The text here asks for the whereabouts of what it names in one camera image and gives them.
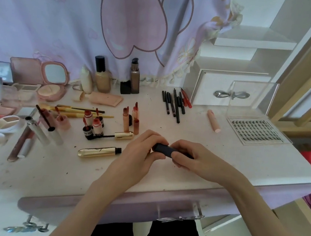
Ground person's right hand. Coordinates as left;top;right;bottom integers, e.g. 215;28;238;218
166;139;242;189

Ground person's left hand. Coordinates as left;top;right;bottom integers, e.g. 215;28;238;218
103;126;170;194

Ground dark blue lipstick tube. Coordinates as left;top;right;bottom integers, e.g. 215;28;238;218
151;143;195;161

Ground person's left forearm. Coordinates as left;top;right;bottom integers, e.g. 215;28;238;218
46;165;133;236

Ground person's right forearm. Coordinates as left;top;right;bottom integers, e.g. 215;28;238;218
217;167;311;236

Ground peach lip gloss tube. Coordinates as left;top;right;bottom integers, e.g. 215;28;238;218
121;106;134;133
130;102;142;135

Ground lilac desk drawer front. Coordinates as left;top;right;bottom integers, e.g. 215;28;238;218
16;158;311;236

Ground pink concealer stick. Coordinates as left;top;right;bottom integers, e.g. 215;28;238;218
205;109;223;133

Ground row of dark makeup pencils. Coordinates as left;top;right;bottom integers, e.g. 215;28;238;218
159;87;188;124

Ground gold mascara tube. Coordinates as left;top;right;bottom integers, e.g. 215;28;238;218
77;143;123;162

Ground red makeup pencil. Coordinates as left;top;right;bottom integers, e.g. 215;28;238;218
179;88;194;109

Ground red white lip gloss tube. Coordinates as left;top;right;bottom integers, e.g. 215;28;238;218
81;109;95;140
91;117;106;140

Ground black square cap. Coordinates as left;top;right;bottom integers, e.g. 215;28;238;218
119;80;132;95

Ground person's black trousers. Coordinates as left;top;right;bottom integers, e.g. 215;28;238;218
88;211;208;236

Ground pink squeeze tube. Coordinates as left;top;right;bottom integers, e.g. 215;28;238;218
79;90;124;108

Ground brown pump foundation bottle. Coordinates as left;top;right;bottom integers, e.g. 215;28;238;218
128;57;143;95

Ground false eyelash tray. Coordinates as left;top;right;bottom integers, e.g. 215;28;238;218
225;115;294;150

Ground white small drawer box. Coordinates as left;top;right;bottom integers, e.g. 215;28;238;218
181;58;274;112

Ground clear acrylic lash box lid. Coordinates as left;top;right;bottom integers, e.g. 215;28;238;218
226;79;280;123

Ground beige foundation bottle black cap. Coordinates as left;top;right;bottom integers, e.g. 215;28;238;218
92;55;114;94

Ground pink small pot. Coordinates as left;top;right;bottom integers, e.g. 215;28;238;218
55;114;72;131

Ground cream white bottle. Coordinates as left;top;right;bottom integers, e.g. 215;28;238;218
79;64;95;95

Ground white slim tube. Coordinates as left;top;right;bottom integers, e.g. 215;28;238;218
38;119;66;146

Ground black mascara wand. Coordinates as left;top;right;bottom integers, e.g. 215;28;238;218
33;104;57;132

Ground silver mascara tube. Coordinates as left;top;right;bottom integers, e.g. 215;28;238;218
23;116;53;147

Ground pink mirror powder compact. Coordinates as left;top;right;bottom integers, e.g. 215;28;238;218
36;60;72;103

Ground brown lip gloss tube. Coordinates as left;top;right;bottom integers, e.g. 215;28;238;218
7;124;34;164

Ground clear eyeshadow palette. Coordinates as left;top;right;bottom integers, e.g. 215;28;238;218
10;81;42;103

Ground lilac heart print curtain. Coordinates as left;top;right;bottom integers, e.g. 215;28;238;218
0;0;245;91

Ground white oval window compact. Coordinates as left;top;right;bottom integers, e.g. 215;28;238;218
0;114;21;134

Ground pink square box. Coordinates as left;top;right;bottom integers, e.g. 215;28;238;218
8;56;45;86

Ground gold handle mascara wand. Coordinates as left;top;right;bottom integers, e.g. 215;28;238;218
87;128;135;145

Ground silver desk drawer handle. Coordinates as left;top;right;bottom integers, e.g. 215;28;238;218
3;213;51;236
155;199;206;226

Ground silver bow drawer handle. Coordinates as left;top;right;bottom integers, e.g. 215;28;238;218
214;89;250;101

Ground dark handle makeup brush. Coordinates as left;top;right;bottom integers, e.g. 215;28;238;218
56;104;106;114

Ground bamboo handle makeup brush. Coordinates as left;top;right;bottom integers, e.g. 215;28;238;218
38;103;115;121

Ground white wall shelf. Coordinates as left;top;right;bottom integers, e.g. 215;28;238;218
213;23;299;53

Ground wooden bed frame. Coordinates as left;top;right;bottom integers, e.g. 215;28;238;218
267;8;311;140

